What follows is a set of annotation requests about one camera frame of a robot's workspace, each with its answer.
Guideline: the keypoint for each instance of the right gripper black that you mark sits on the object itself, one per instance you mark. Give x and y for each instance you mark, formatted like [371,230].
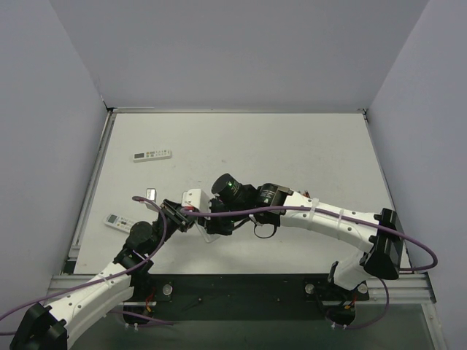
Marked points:
[214,224]

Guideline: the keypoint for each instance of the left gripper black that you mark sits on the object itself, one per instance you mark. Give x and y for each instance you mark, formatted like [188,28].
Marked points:
[175,214]

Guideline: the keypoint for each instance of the white remote being loaded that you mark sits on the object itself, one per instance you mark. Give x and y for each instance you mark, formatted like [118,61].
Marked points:
[209,238]

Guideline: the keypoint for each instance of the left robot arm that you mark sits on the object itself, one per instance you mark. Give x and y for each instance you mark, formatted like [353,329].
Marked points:
[59,324]

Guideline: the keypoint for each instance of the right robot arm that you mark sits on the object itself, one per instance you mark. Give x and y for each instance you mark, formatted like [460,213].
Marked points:
[379,250]

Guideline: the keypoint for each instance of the white remote with display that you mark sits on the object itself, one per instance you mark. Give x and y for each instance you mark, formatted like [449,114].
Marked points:
[159,154]

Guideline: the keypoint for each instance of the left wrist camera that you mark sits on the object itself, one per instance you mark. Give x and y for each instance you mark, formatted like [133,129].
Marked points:
[148,199]

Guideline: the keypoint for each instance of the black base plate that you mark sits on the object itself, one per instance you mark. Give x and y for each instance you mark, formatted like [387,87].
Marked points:
[236,297]

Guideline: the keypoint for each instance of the aluminium frame rail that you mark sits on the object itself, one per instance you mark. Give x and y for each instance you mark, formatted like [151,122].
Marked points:
[408,289]

